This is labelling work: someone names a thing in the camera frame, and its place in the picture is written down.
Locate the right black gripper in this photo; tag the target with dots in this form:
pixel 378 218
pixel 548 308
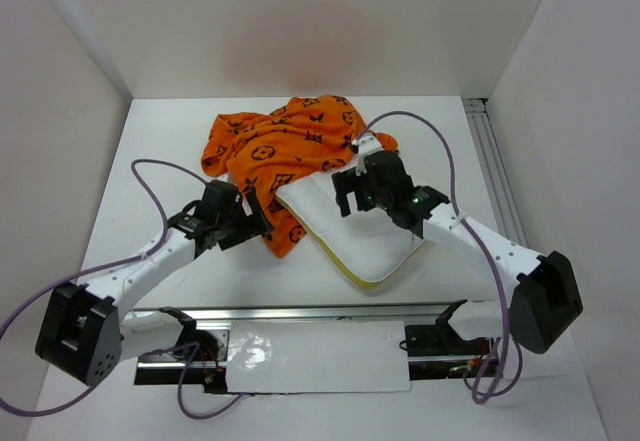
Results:
pixel 345 182

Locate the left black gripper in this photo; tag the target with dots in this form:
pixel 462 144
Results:
pixel 247 230

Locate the orange patterned pillowcase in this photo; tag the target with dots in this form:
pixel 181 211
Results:
pixel 264 152

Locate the white pillow with yellow edge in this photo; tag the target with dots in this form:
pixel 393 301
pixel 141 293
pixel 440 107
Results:
pixel 366 247

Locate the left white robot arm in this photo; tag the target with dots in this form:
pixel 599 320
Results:
pixel 89 328

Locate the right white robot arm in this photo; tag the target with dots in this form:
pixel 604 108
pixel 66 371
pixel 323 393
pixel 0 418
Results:
pixel 542 296

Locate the white cover plate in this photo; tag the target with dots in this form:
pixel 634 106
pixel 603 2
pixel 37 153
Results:
pixel 317 357

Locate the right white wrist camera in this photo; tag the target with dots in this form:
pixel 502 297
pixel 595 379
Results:
pixel 363 146

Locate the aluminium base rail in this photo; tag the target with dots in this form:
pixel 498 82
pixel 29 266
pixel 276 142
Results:
pixel 431 355

